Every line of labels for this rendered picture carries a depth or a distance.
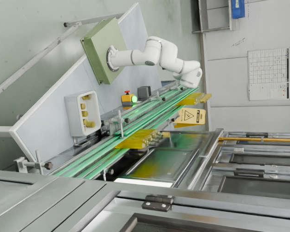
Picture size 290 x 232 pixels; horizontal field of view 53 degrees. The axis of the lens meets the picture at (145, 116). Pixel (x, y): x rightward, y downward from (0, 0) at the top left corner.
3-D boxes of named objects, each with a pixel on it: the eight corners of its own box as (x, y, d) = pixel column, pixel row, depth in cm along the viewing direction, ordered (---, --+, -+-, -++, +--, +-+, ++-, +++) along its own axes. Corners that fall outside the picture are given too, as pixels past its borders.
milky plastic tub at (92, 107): (71, 136, 159) (84, 137, 155) (64, 96, 154) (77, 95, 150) (89, 127, 174) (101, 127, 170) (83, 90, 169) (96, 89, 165)
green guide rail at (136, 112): (113, 122, 173) (124, 122, 170) (113, 121, 173) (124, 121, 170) (191, 80, 327) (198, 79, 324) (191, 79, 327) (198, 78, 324)
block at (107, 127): (100, 135, 174) (110, 136, 171) (98, 120, 172) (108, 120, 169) (103, 133, 177) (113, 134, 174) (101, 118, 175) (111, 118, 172)
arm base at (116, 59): (102, 54, 173) (124, 52, 166) (110, 41, 180) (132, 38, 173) (113, 73, 184) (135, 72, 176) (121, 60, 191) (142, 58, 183)
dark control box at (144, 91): (138, 97, 235) (147, 97, 231) (136, 88, 233) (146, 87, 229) (142, 95, 242) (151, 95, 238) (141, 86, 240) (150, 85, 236)
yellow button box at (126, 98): (121, 105, 210) (130, 105, 207) (120, 95, 209) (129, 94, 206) (126, 103, 217) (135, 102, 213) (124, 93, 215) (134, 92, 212)
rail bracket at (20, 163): (8, 189, 118) (51, 195, 109) (-1, 150, 115) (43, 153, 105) (18, 183, 123) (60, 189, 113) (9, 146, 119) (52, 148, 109)
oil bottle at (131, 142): (114, 147, 175) (146, 149, 166) (113, 139, 174) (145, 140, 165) (118, 145, 180) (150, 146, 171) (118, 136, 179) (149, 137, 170)
